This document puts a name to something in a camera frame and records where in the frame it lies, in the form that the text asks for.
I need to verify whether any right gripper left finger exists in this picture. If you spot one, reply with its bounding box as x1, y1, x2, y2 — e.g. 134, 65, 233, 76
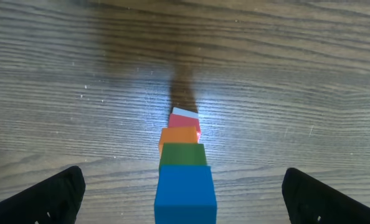
0, 165, 87, 224

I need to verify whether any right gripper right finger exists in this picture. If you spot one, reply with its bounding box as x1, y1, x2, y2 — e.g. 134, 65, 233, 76
281, 167, 370, 224

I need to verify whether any blue cube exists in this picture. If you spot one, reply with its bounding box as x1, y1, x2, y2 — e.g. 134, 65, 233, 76
154, 164, 218, 224

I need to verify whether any green cube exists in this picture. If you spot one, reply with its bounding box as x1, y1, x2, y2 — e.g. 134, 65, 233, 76
158, 142, 208, 172

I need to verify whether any orange cube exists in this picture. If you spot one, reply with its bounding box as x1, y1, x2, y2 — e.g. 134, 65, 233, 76
158, 126, 200, 156

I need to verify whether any red cube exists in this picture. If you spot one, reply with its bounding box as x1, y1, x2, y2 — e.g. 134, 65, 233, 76
168, 113, 202, 142

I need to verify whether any white cube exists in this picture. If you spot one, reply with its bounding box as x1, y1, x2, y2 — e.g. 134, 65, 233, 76
171, 106, 200, 119

